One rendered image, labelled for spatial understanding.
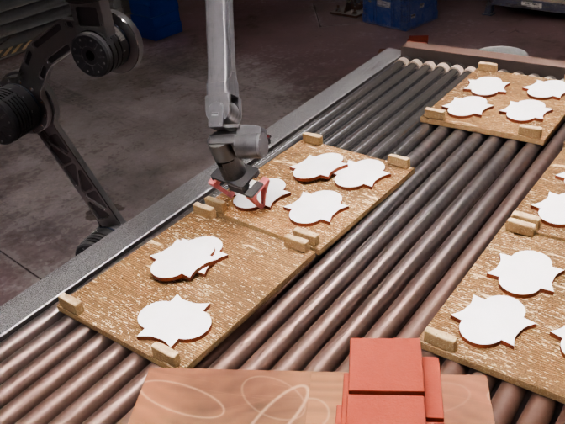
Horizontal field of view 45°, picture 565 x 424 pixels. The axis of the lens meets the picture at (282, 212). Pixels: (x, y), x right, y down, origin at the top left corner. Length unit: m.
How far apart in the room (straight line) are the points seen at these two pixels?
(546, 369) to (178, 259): 0.74
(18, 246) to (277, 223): 2.17
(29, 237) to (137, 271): 2.15
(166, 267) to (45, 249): 2.06
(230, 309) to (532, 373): 0.55
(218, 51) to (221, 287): 0.52
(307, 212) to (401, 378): 0.96
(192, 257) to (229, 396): 0.49
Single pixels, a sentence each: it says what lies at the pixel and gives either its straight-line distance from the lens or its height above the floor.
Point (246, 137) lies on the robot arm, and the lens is 1.47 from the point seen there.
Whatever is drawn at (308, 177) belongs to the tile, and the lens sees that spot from 1.69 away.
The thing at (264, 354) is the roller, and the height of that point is 0.92.
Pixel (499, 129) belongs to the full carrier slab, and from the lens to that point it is 1.94.
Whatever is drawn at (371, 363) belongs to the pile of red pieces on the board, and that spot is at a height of 1.32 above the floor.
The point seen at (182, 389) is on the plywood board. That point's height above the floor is 1.04.
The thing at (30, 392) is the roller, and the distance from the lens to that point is 1.31.
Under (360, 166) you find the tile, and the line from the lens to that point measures 1.73.
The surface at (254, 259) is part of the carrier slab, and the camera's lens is 1.45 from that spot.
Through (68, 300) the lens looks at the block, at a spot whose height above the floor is 0.96.
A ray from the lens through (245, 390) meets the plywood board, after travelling 1.03.
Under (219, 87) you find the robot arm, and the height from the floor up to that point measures 1.23.
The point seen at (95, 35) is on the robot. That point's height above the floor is 1.19.
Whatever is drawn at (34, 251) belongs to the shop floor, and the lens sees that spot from 3.48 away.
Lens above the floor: 1.78
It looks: 32 degrees down
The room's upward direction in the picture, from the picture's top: 6 degrees counter-clockwise
